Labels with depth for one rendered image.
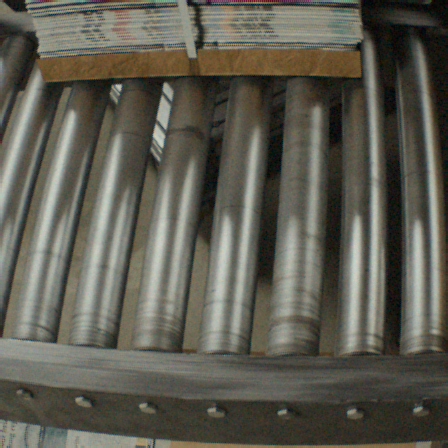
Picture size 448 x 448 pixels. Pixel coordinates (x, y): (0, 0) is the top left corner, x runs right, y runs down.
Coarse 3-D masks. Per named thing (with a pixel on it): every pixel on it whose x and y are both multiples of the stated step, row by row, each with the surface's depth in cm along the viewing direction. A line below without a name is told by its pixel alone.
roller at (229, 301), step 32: (256, 96) 103; (256, 128) 100; (224, 160) 99; (256, 160) 98; (224, 192) 96; (256, 192) 96; (224, 224) 94; (256, 224) 94; (224, 256) 91; (256, 256) 93; (224, 288) 89; (256, 288) 91; (224, 320) 87; (224, 352) 85
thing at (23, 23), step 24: (384, 0) 111; (0, 24) 117; (24, 24) 116; (384, 24) 108; (408, 24) 108; (432, 24) 108; (384, 48) 112; (432, 48) 110; (384, 72) 116; (432, 72) 114
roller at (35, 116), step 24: (24, 96) 108; (48, 96) 108; (24, 120) 105; (48, 120) 107; (24, 144) 103; (0, 168) 102; (24, 168) 102; (0, 192) 99; (24, 192) 100; (0, 216) 97; (24, 216) 100; (0, 240) 96; (0, 264) 94; (0, 288) 93; (0, 312) 92; (0, 336) 91
